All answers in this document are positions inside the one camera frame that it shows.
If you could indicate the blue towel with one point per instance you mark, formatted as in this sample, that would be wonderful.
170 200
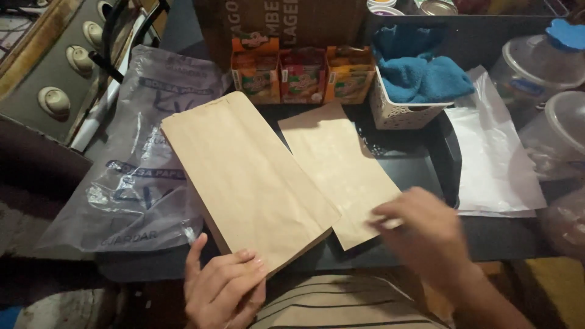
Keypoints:
416 68

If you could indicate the clear printed plastic bag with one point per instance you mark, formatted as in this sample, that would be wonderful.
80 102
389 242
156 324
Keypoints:
132 169

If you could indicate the gas stove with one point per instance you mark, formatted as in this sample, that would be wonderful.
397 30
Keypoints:
59 68

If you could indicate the black metal stove grate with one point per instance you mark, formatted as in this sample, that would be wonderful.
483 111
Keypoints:
123 36

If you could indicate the person's right hand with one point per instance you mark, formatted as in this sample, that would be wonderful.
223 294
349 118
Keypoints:
422 237

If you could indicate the white lidded jar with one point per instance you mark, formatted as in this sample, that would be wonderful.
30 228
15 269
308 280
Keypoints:
384 7

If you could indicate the red sachet display box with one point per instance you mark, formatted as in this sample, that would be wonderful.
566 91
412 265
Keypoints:
302 75

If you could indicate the clear plastic container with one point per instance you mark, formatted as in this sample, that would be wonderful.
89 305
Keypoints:
557 137

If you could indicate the stove knob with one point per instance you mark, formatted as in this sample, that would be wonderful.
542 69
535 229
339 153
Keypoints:
54 101
105 8
93 33
80 58

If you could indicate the clear bag of snacks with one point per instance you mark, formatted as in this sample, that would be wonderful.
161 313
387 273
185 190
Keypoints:
564 224

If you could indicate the black tray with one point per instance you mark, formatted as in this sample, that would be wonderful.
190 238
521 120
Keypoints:
411 164

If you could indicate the person's right fingers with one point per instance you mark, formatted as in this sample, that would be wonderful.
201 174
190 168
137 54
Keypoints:
386 217

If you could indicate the person's left hand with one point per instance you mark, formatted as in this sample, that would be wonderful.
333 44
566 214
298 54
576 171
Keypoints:
219 292

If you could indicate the brown cardboard carton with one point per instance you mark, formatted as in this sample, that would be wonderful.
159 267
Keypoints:
279 23

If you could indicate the white paper sheets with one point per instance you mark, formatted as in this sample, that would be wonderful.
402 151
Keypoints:
493 160

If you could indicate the orange sachet display box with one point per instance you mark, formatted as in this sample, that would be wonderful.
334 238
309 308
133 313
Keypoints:
256 73

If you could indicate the white perforated plastic basket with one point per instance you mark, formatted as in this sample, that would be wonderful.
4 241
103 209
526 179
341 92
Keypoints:
402 114

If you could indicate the metal tin can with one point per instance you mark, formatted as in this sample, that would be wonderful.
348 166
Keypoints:
438 7

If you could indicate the small brown paper bag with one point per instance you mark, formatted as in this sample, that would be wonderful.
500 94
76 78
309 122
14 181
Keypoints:
340 176

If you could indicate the stack of brown paper bags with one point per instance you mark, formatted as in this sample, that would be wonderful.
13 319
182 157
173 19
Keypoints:
249 182

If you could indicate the yellow sachet display box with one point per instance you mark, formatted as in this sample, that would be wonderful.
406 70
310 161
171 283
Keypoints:
349 73

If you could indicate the person's striped shirt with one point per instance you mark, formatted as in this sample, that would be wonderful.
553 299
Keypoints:
342 304

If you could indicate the clear container with blue lid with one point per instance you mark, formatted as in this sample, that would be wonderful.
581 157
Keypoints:
539 64

